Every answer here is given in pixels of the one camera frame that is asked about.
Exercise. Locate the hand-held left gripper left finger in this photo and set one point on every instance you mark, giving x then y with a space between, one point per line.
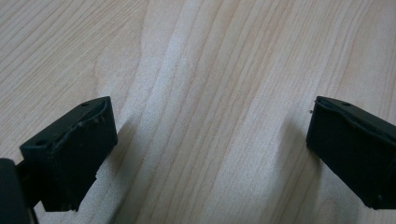
81 149

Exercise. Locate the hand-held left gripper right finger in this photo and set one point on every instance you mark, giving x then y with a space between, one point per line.
351 149

